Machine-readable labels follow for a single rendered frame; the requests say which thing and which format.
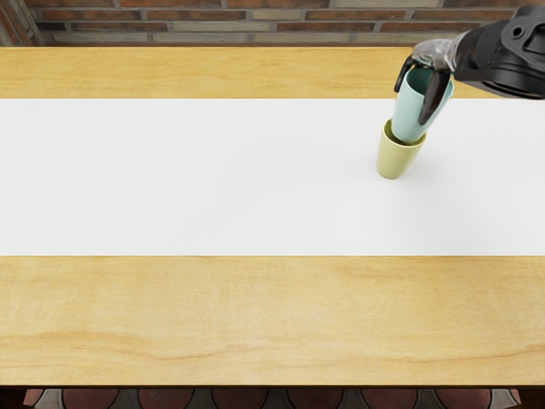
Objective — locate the light blue cup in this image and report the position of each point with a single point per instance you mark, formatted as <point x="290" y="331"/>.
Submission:
<point x="411" y="108"/>

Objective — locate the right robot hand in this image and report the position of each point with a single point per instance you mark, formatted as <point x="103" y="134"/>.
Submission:
<point x="434" y="53"/>

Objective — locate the yellow-green cup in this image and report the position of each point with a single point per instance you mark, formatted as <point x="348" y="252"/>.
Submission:
<point x="396" y="159"/>

